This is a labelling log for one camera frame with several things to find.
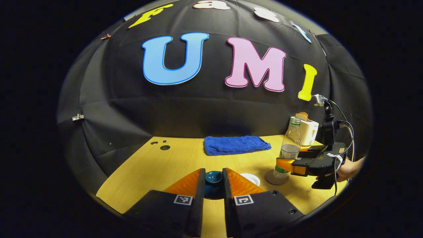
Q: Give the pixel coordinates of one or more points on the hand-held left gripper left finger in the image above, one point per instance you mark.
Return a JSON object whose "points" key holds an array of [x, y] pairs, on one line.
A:
{"points": [[198, 205]]}

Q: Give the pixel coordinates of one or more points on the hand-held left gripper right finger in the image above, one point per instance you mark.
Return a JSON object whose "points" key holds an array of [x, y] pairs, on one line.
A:
{"points": [[228, 211]]}

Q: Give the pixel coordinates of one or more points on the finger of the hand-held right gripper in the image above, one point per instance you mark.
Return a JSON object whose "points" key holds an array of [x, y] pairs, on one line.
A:
{"points": [[286, 164], [312, 152]]}

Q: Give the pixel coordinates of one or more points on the clear plastic water bottle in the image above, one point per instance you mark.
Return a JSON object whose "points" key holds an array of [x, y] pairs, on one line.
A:
{"points": [[290, 145]]}

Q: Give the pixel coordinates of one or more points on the round brown coaster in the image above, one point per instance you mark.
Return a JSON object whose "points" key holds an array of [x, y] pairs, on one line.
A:
{"points": [[271, 180]]}

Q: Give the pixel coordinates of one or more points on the white teacup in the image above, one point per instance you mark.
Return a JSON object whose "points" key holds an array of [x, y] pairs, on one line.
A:
{"points": [[251, 179]]}

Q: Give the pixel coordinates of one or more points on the toast slice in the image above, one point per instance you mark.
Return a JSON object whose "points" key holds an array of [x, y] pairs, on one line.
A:
{"points": [[302, 116]]}

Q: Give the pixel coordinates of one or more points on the blue towel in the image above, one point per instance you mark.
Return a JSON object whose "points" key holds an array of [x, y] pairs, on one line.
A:
{"points": [[234, 145]]}

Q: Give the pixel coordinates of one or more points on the black backdrop cloth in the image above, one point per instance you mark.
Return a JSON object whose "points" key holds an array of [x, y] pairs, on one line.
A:
{"points": [[211, 109]]}

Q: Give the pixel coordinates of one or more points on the small white clip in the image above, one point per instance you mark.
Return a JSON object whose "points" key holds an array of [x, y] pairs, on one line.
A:
{"points": [[78, 117]]}

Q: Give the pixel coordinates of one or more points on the small red clip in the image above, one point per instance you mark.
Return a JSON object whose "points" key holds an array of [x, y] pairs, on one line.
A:
{"points": [[105, 37]]}

